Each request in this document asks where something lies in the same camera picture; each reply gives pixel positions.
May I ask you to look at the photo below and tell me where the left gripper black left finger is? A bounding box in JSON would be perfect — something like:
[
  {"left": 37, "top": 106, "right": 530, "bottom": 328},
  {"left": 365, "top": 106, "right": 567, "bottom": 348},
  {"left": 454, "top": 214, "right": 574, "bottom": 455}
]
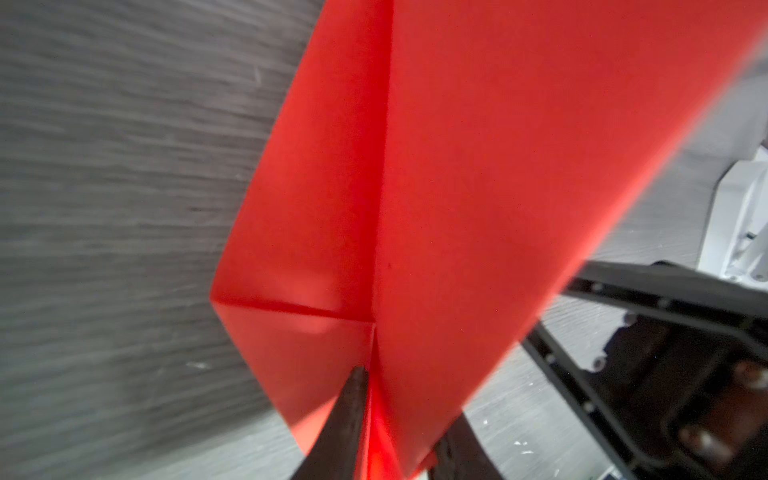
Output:
[{"left": 290, "top": 366, "right": 369, "bottom": 480}]

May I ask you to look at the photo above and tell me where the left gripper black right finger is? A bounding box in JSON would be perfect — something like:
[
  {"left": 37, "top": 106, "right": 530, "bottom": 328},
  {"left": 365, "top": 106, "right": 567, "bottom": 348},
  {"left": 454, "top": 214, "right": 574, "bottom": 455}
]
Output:
[{"left": 428, "top": 414, "right": 504, "bottom": 480}]

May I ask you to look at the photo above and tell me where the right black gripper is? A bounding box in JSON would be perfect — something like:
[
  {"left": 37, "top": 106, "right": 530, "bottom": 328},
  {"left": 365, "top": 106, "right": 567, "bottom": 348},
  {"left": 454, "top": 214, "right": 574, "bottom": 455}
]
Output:
[{"left": 523, "top": 261, "right": 767, "bottom": 479}]

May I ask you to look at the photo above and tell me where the red square paper sheet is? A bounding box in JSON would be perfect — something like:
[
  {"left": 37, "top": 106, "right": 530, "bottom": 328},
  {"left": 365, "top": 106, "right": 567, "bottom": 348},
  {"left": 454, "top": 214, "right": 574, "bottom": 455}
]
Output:
[{"left": 211, "top": 1, "right": 767, "bottom": 479}]

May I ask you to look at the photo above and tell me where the white rectangular box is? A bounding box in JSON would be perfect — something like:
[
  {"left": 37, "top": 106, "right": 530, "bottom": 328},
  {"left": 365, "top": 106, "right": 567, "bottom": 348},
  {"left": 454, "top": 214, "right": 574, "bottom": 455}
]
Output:
[{"left": 697, "top": 146, "right": 767, "bottom": 291}]

